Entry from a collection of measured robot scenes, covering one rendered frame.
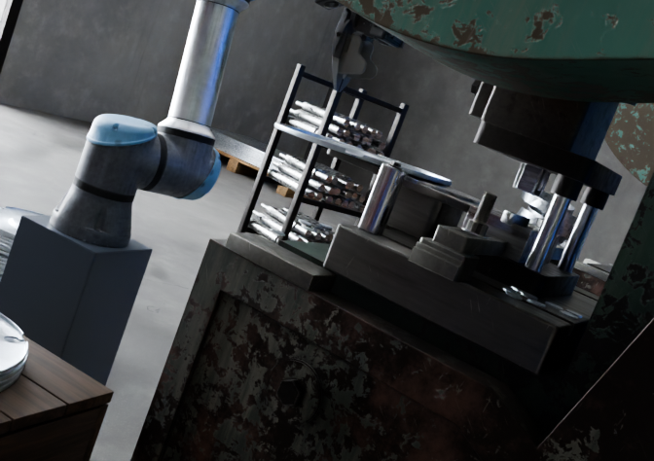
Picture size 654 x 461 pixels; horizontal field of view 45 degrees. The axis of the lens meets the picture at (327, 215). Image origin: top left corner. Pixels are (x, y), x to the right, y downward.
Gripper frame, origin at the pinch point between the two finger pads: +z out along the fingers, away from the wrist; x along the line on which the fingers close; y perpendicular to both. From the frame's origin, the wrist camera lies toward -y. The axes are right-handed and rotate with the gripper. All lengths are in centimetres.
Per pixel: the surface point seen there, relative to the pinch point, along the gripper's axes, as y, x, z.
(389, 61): -376, 653, -52
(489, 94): 27.3, -4.4, -5.6
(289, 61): -436, 562, -13
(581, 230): 43.0, 8.0, 7.4
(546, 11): 47, -46, -10
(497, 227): 36.5, -6.8, 10.5
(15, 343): -11, -36, 49
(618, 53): 54, -46, -9
